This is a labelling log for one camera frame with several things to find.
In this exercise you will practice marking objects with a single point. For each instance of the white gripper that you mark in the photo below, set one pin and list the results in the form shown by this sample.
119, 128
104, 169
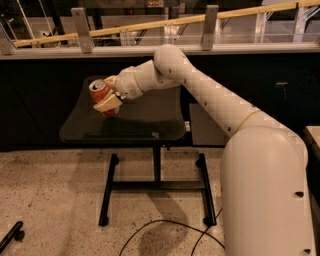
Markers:
126, 84

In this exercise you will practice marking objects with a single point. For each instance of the red soda can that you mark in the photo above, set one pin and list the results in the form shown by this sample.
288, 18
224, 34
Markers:
98, 89

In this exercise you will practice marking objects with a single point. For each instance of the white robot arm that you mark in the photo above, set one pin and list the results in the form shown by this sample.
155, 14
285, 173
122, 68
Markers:
265, 197

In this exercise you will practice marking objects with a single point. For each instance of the black adjustable laptop table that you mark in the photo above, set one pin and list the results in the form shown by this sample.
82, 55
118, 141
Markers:
154, 120

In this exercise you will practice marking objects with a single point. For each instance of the black side table panel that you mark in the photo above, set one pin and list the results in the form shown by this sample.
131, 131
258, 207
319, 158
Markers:
205, 131

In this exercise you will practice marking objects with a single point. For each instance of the black wheeled base leg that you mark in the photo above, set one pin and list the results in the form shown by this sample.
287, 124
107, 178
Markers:
15, 233

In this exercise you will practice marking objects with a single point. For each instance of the wooden handrail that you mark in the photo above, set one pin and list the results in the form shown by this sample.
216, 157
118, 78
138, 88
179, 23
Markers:
177, 21

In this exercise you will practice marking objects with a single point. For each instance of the grey metal railing post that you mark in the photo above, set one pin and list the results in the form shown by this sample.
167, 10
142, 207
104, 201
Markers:
82, 27
6, 45
210, 19

